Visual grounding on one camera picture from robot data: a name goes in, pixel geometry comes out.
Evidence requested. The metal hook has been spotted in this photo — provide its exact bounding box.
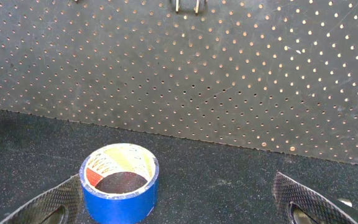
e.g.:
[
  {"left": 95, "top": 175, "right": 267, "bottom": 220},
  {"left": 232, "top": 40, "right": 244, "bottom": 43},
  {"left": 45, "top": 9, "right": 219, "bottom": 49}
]
[{"left": 170, "top": 0, "right": 208, "bottom": 16}]

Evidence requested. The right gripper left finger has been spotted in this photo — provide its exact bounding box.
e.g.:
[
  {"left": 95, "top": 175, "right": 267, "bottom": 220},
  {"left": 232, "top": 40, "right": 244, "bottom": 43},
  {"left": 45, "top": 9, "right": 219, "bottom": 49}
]
[{"left": 0, "top": 173, "right": 85, "bottom": 224}]

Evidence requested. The black pegboard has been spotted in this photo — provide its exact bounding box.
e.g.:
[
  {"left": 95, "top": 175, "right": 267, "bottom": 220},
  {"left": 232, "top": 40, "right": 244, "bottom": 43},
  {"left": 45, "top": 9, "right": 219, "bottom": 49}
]
[{"left": 0, "top": 0, "right": 358, "bottom": 169}]

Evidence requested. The roll of blue tape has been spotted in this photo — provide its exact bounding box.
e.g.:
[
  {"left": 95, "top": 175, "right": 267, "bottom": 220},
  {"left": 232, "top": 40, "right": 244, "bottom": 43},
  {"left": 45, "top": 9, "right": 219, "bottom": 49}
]
[{"left": 78, "top": 142, "right": 160, "bottom": 224}]

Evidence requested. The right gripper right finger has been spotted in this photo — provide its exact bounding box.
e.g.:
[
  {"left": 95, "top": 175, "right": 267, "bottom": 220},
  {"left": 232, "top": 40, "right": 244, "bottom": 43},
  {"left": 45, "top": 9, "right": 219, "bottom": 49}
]
[{"left": 272, "top": 171, "right": 358, "bottom": 224}]

